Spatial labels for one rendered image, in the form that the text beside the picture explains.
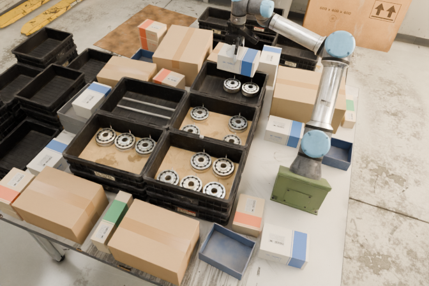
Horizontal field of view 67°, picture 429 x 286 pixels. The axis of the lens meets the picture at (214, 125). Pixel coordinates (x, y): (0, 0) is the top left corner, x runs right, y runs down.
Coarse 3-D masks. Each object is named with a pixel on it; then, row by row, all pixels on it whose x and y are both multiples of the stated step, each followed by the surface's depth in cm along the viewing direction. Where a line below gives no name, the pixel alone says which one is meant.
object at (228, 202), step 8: (184, 136) 156; (192, 136) 156; (160, 144) 152; (216, 144) 154; (224, 144) 153; (152, 160) 146; (240, 160) 147; (240, 168) 144; (144, 176) 140; (160, 184) 138; (168, 184) 137; (232, 184) 138; (184, 192) 137; (192, 192) 135; (200, 192) 135; (232, 192) 136; (216, 200) 134; (224, 200) 133
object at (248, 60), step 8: (224, 48) 171; (240, 48) 172; (248, 48) 172; (224, 56) 167; (240, 56) 167; (248, 56) 167; (256, 56) 167; (224, 64) 170; (232, 64) 168; (240, 64) 167; (248, 64) 165; (256, 64) 169; (240, 72) 170; (248, 72) 168
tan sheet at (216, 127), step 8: (184, 120) 177; (208, 120) 177; (216, 120) 178; (224, 120) 178; (200, 128) 173; (208, 128) 173; (216, 128) 173; (224, 128) 174; (248, 128) 174; (208, 136) 170; (216, 136) 170; (240, 136) 170
